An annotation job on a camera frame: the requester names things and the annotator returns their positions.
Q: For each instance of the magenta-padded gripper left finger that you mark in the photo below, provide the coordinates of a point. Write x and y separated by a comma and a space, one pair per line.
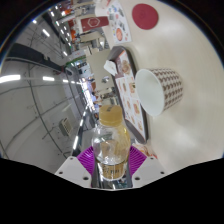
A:
85, 160

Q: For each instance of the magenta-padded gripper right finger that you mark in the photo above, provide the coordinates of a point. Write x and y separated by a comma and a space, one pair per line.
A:
138, 161

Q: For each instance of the clear bottle with yellow cap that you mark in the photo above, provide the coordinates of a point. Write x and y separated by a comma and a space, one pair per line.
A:
111, 150

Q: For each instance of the ceiling air conditioner unit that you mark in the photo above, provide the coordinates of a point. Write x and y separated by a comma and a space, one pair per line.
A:
66, 126

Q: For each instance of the printed paper tray liner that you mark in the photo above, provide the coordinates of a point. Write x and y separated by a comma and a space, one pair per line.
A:
128, 96

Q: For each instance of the white patterned paper cup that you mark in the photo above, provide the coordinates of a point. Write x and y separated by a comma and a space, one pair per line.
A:
156, 91

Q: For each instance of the ceiling lights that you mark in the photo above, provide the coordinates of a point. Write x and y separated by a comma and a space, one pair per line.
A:
48, 78

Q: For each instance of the brown food piece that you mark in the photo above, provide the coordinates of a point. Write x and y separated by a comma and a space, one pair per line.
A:
126, 67

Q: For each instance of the beige chairs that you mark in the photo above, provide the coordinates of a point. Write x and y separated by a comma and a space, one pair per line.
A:
101, 66

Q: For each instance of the white paper napkin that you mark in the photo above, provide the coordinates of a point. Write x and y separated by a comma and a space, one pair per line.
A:
110, 67

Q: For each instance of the dark food tray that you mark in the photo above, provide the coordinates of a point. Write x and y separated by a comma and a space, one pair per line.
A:
115, 55

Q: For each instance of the colourful sticker sheet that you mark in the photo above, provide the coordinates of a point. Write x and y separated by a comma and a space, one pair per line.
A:
120, 23

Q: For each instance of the flat round red coaster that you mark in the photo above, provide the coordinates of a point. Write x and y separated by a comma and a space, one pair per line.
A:
145, 16

